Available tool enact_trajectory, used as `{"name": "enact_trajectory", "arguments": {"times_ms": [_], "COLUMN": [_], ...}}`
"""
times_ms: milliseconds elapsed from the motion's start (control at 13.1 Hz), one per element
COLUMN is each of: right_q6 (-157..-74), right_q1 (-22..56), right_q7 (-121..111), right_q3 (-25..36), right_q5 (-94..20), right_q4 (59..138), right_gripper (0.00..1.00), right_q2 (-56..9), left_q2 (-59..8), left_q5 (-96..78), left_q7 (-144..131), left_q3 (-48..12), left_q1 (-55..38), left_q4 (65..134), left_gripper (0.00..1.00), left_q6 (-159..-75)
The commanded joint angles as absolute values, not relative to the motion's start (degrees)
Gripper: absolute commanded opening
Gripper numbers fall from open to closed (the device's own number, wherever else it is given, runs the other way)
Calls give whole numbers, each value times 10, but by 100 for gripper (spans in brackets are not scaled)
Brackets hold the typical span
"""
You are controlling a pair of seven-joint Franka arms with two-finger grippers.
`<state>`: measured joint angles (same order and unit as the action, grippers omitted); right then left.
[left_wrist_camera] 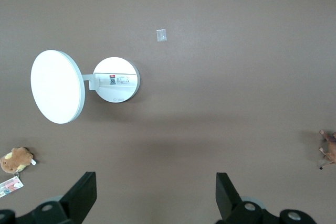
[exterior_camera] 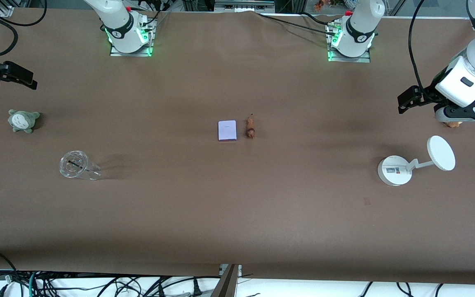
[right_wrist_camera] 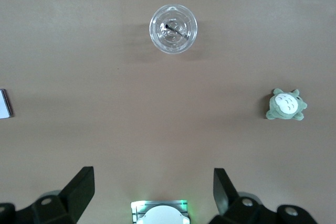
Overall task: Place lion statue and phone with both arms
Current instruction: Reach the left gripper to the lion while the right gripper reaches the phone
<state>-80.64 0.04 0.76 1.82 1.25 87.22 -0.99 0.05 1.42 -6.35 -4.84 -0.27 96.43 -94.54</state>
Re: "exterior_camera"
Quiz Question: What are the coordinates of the brown lion statue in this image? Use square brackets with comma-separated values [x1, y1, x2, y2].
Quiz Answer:
[245, 114, 257, 140]

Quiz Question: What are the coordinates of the white desk lamp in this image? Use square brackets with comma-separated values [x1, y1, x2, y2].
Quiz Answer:
[377, 135, 456, 187]

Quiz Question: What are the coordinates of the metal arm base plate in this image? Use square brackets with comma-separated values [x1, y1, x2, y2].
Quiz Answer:
[109, 17, 154, 58]
[327, 21, 372, 64]

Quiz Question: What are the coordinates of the clear glass cup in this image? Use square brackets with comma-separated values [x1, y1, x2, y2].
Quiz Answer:
[59, 150, 103, 181]

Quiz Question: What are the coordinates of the grey totoro plush toy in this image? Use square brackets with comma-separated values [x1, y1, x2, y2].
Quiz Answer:
[8, 109, 41, 134]

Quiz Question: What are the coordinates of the brown table cover sheet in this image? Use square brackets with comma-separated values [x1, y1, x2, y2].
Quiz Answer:
[0, 7, 475, 285]

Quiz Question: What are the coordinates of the white phone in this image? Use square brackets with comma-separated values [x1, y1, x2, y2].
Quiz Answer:
[218, 120, 238, 142]

